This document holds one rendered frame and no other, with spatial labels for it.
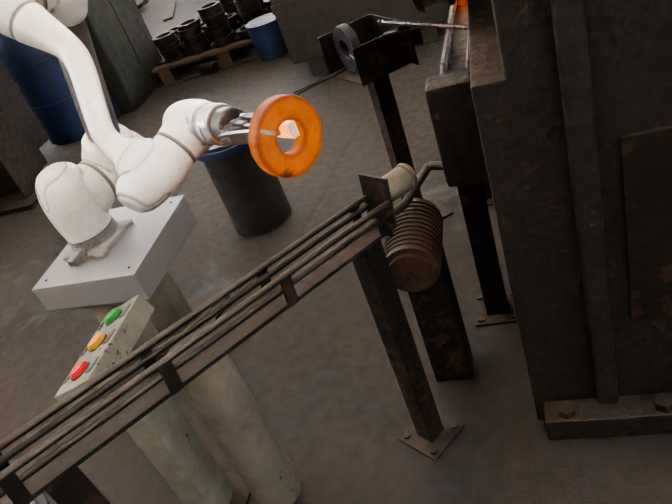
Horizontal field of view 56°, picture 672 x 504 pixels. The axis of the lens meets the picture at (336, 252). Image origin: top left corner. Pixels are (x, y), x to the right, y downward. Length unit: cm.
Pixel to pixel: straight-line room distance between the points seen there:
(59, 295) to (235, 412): 86
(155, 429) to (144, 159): 58
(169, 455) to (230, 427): 16
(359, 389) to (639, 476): 73
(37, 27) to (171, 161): 46
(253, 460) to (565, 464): 70
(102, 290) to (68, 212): 25
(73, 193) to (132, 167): 62
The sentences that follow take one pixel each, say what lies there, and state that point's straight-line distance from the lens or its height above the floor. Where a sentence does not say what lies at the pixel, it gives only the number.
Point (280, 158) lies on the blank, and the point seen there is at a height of 82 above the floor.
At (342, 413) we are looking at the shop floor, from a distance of 177.
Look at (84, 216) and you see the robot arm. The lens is 201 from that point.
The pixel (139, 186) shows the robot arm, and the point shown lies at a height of 81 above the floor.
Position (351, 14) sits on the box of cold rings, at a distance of 403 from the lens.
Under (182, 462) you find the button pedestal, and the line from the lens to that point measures 153.
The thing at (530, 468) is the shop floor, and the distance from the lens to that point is 156.
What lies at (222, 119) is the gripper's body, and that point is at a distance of 132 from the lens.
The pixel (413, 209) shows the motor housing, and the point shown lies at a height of 53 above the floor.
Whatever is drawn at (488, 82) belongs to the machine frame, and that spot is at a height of 87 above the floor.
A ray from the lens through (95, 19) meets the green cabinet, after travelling 493.
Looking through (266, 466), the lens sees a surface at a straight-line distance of 153.
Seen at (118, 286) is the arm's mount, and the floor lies 41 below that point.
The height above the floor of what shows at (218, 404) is 40.
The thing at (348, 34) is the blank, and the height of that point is 73.
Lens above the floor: 129
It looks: 33 degrees down
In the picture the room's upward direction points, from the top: 21 degrees counter-clockwise
